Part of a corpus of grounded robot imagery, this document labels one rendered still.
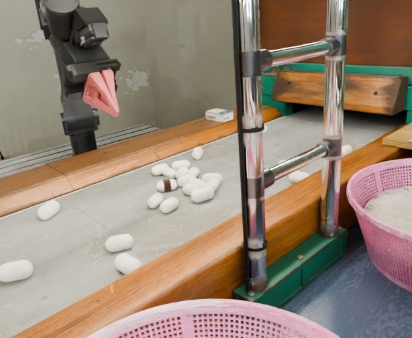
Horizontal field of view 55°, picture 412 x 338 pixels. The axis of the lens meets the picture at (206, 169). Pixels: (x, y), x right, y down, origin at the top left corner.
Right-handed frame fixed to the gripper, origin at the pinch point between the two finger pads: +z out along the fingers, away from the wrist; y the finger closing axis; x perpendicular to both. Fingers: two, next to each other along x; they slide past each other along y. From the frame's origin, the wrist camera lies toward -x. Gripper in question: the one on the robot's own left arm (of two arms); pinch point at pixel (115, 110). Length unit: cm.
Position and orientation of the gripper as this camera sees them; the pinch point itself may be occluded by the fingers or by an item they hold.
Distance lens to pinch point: 72.7
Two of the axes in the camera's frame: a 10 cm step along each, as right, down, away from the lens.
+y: 7.3, -3.0, 6.1
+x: -3.8, 5.7, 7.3
